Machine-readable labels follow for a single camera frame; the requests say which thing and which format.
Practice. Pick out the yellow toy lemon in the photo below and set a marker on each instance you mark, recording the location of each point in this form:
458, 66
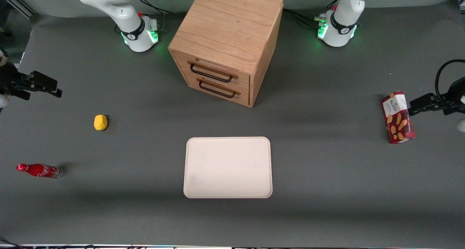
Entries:
100, 122

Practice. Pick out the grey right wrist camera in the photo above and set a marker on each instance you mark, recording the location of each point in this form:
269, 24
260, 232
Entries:
3, 101

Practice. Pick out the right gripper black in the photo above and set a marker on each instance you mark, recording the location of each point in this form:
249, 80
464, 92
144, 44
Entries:
10, 82

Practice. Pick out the wooden drawer cabinet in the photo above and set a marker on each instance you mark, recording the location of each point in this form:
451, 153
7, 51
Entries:
225, 24

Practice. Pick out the red biscuit box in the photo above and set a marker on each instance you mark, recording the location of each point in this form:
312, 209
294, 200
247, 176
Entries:
397, 118

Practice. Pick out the cream plastic tray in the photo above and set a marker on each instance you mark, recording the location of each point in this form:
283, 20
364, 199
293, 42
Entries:
228, 167

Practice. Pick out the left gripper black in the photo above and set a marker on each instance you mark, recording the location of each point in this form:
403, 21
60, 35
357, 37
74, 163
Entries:
451, 100

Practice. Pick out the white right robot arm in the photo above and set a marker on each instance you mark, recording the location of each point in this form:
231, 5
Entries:
120, 9

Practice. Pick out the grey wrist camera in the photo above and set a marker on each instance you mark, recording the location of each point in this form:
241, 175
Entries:
3, 101
461, 125

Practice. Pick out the aluminium frame rail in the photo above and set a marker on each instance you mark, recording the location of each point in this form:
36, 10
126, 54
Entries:
21, 5

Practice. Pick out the red coke bottle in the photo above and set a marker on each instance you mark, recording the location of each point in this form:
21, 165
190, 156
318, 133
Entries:
40, 170

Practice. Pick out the wooden drawer front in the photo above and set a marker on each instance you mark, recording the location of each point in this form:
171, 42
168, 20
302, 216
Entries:
239, 96
214, 65

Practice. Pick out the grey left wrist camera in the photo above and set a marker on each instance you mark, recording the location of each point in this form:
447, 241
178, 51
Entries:
461, 125

